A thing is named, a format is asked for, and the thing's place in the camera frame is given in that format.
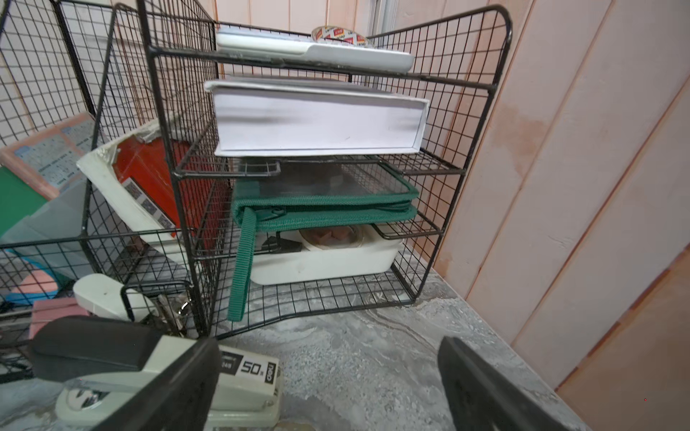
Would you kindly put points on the black wire desk organizer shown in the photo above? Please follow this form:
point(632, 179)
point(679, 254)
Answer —
point(129, 66)

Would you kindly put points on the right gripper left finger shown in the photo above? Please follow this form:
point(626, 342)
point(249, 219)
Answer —
point(177, 399)

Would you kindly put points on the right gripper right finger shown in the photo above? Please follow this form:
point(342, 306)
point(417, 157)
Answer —
point(481, 398)

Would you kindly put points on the green zip pouch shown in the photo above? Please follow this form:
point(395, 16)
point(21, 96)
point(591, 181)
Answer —
point(309, 195)

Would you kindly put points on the white book middle shelf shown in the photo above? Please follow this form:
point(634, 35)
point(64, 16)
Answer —
point(273, 117)

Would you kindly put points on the tape roll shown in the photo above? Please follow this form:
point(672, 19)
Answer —
point(330, 33)

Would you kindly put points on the pink binder clip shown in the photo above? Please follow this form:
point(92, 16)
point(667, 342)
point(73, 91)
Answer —
point(45, 311)

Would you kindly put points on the red white box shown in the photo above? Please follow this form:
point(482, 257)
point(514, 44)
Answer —
point(134, 178)

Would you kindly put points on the white black stapler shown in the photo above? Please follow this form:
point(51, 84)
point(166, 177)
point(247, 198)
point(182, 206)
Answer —
point(105, 357)

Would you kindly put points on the white tray bottom shelf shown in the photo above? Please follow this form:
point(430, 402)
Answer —
point(321, 253)

